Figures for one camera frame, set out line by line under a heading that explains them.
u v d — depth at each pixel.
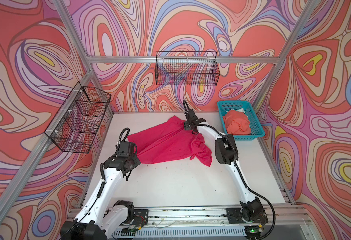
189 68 0.96
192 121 0.88
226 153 0.68
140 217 0.72
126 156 0.61
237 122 1.04
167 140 0.98
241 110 1.16
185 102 0.94
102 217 0.41
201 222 0.73
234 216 0.73
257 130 0.98
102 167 0.52
